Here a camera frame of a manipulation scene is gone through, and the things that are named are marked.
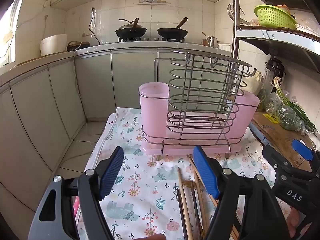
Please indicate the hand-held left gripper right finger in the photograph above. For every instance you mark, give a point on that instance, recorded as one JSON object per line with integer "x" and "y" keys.
{"x": 205, "y": 172}

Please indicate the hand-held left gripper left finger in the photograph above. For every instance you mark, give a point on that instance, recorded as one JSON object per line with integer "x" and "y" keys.
{"x": 111, "y": 175}

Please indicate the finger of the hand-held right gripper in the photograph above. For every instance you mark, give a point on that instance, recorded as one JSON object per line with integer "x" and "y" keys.
{"x": 280, "y": 161}
{"x": 302, "y": 150}

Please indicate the pile of wooden chopsticks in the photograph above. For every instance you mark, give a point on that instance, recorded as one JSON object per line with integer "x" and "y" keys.
{"x": 183, "y": 200}

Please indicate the pink and metal utensil rack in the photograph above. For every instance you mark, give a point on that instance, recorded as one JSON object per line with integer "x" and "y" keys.
{"x": 152, "y": 115}

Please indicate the person's right hand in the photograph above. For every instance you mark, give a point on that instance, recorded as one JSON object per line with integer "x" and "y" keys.
{"x": 292, "y": 221}

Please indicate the brown cardboard box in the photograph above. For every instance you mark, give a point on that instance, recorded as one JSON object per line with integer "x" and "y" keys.
{"x": 275, "y": 135}

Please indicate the floral printed cloth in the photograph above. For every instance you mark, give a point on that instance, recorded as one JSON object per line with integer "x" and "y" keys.
{"x": 140, "y": 180}

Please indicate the bag of leafy greens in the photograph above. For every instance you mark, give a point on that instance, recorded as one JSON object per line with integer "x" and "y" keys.
{"x": 287, "y": 120}

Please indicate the green onions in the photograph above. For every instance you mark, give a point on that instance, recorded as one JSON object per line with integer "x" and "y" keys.
{"x": 287, "y": 100}

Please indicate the napa cabbage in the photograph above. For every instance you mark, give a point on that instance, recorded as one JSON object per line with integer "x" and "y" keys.
{"x": 255, "y": 82}

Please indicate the black blender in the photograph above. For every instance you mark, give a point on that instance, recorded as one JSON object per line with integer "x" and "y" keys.
{"x": 273, "y": 67}

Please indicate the grey kitchen base cabinets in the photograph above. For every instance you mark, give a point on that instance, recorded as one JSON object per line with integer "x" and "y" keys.
{"x": 95, "y": 80}

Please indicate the metal shelf rack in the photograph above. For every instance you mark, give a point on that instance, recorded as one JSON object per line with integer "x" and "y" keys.
{"x": 275, "y": 40}

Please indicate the white plastic tray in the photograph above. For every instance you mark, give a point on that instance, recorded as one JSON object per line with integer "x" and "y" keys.
{"x": 306, "y": 28}

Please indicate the white rectangular tray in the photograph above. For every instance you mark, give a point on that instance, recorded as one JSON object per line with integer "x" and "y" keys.
{"x": 225, "y": 46}

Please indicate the small brown pot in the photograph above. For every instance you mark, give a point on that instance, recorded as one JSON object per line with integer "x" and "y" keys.
{"x": 205, "y": 42}

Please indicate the small metal pot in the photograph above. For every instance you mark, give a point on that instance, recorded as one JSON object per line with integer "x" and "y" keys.
{"x": 212, "y": 42}

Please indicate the black round cooker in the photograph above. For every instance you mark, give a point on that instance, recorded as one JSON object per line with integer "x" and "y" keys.
{"x": 77, "y": 46}

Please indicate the green plastic basket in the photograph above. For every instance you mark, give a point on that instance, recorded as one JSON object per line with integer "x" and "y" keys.
{"x": 272, "y": 17}

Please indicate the bag of orange food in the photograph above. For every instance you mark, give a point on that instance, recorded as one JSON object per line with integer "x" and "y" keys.
{"x": 253, "y": 22}

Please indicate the white rice cooker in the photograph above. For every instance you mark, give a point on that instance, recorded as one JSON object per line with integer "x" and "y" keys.
{"x": 53, "y": 46}

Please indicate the gas stove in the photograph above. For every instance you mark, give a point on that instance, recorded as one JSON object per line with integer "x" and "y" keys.
{"x": 150, "y": 39}

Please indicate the black wok with lid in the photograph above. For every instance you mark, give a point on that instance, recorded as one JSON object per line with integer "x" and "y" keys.
{"x": 130, "y": 31}

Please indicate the metal skimmer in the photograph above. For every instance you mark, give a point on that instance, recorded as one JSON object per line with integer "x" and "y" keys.
{"x": 231, "y": 11}

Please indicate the window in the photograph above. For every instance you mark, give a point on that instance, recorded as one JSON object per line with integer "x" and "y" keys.
{"x": 7, "y": 30}

